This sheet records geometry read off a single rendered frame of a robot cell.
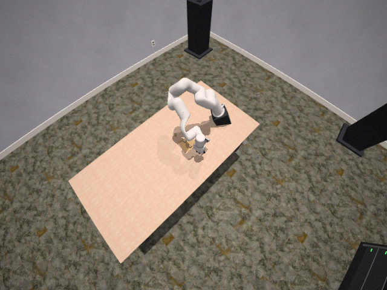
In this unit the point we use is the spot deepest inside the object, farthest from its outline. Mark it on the tan flat mat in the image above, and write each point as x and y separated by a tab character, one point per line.
185	145

